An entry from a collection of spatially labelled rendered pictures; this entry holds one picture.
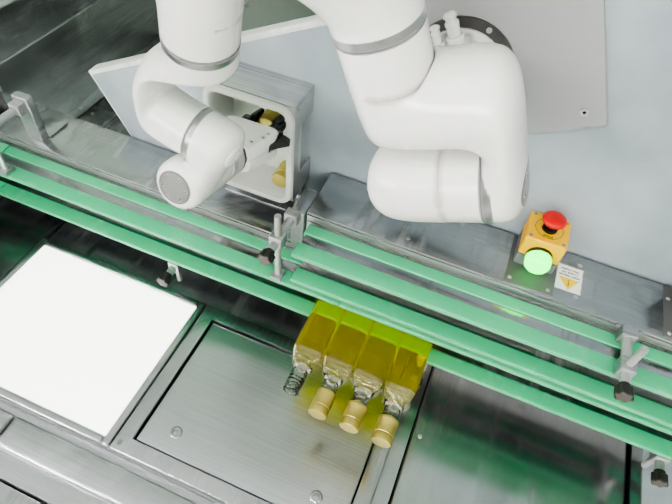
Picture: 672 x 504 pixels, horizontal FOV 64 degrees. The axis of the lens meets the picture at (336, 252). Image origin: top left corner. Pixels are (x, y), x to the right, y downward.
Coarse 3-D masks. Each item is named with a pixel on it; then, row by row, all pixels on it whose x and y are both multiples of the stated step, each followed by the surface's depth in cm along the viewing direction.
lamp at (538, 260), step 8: (536, 248) 90; (544, 248) 90; (528, 256) 90; (536, 256) 89; (544, 256) 89; (552, 256) 91; (528, 264) 90; (536, 264) 90; (544, 264) 89; (536, 272) 91; (544, 272) 91
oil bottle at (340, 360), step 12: (348, 312) 101; (348, 324) 99; (360, 324) 99; (372, 324) 100; (336, 336) 97; (348, 336) 97; (360, 336) 98; (336, 348) 96; (348, 348) 96; (360, 348) 96; (324, 360) 94; (336, 360) 94; (348, 360) 94; (324, 372) 94; (336, 372) 93; (348, 372) 93
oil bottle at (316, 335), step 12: (312, 312) 100; (324, 312) 100; (336, 312) 100; (312, 324) 98; (324, 324) 99; (336, 324) 99; (300, 336) 97; (312, 336) 97; (324, 336) 97; (300, 348) 95; (312, 348) 95; (324, 348) 96; (300, 360) 95; (312, 360) 94; (312, 372) 96
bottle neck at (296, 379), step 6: (294, 366) 95; (300, 366) 94; (294, 372) 94; (300, 372) 94; (306, 372) 94; (288, 378) 93; (294, 378) 93; (300, 378) 93; (288, 384) 92; (294, 384) 92; (300, 384) 93; (288, 390) 94; (294, 390) 92
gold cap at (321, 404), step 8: (320, 392) 91; (328, 392) 91; (312, 400) 91; (320, 400) 90; (328, 400) 91; (312, 408) 90; (320, 408) 89; (328, 408) 90; (312, 416) 92; (320, 416) 90
